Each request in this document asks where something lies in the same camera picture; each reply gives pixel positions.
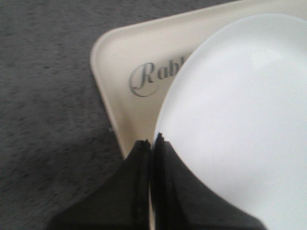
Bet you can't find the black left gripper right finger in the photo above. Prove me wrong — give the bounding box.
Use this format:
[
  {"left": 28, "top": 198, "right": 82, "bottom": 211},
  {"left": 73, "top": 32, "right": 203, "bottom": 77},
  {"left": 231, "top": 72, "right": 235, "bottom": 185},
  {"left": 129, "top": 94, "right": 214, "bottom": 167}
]
[{"left": 151, "top": 133, "right": 265, "bottom": 230}]

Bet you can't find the cream rabbit serving tray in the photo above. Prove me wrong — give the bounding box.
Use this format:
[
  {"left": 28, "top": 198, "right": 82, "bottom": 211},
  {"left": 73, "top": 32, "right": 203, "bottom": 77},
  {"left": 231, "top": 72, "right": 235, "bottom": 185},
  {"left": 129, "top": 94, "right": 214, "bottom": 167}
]
[{"left": 91, "top": 0, "right": 307, "bottom": 156}]

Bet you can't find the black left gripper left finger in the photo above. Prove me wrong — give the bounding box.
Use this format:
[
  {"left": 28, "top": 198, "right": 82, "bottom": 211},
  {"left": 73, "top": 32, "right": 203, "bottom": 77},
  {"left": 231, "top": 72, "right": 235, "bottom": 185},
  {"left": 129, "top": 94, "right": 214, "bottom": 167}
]
[{"left": 47, "top": 141, "right": 151, "bottom": 230}]

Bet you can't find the white round plate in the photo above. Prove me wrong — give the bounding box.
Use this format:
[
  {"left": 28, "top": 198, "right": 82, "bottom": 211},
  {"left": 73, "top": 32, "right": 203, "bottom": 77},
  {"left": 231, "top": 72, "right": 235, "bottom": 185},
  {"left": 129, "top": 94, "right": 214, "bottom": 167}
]
[{"left": 155, "top": 13, "right": 307, "bottom": 230}]

